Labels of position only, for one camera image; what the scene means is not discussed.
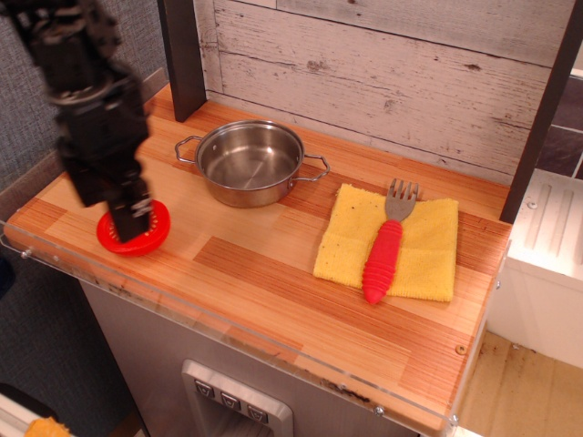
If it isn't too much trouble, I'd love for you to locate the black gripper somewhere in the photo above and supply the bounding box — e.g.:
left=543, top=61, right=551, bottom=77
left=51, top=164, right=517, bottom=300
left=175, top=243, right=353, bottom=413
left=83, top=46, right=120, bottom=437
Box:
left=54, top=79, right=152, bottom=243

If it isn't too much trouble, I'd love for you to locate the red plastic tomato half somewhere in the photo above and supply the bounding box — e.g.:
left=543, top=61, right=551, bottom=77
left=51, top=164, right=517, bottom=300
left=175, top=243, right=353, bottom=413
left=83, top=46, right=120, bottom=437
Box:
left=97, top=200, right=171, bottom=257

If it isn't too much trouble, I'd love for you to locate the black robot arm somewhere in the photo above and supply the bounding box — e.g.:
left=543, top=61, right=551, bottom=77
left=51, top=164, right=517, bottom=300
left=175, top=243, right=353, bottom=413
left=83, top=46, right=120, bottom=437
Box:
left=1, top=1, right=152, bottom=242

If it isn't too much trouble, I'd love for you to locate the clear acrylic edge guard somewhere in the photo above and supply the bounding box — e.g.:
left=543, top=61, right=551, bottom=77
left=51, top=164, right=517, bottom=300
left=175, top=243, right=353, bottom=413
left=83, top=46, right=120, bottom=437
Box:
left=1, top=223, right=459, bottom=436

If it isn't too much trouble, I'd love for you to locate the stainless steel pot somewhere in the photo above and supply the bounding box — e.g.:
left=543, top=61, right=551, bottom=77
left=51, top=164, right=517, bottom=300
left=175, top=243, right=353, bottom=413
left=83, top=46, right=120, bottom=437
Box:
left=174, top=120, right=331, bottom=208

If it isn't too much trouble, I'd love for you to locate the silver dispenser panel with buttons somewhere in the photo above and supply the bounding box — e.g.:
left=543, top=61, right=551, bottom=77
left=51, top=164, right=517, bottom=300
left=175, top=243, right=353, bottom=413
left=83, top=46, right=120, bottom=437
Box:
left=181, top=360, right=294, bottom=436

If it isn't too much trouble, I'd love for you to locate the yellow object at corner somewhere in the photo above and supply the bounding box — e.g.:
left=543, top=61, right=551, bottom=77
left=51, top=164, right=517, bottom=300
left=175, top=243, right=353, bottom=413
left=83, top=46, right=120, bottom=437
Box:
left=24, top=417, right=72, bottom=437

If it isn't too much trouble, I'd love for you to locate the yellow folded cloth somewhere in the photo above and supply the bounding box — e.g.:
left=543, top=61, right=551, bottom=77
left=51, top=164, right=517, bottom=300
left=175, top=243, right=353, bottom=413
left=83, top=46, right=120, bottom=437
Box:
left=312, top=184, right=458, bottom=304

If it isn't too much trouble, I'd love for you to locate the fork with red handle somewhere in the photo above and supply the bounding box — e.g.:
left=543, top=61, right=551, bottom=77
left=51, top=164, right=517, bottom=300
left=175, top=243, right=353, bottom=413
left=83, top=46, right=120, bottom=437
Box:
left=362, top=179, right=419, bottom=304

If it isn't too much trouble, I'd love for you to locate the dark right upright post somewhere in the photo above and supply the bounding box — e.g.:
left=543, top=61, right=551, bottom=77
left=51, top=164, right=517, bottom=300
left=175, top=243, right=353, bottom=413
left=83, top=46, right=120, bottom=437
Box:
left=499, top=0, right=582, bottom=224

